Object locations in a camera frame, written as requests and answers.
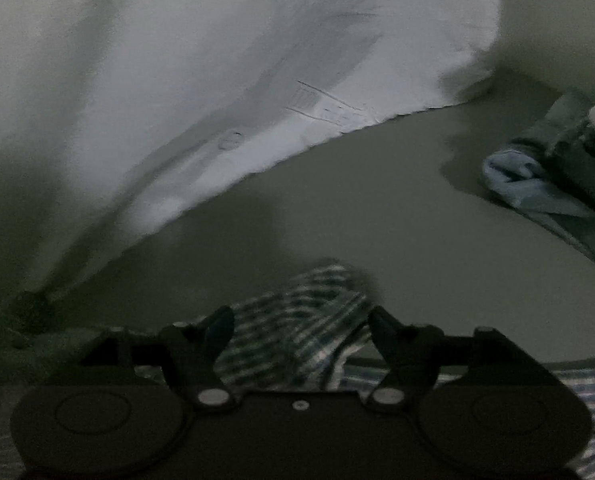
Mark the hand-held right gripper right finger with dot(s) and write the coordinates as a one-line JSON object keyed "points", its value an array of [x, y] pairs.
{"points": [[385, 335]]}

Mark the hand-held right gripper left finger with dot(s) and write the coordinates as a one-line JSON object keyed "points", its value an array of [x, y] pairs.
{"points": [[217, 332]]}

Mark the dark plaid shirt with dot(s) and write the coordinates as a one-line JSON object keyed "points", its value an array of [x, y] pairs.
{"points": [[302, 320]]}

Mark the light blue garment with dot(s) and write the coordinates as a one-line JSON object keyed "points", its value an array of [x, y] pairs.
{"points": [[527, 185]]}

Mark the white carrot print sheet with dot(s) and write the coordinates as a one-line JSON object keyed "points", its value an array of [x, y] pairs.
{"points": [[202, 75]]}

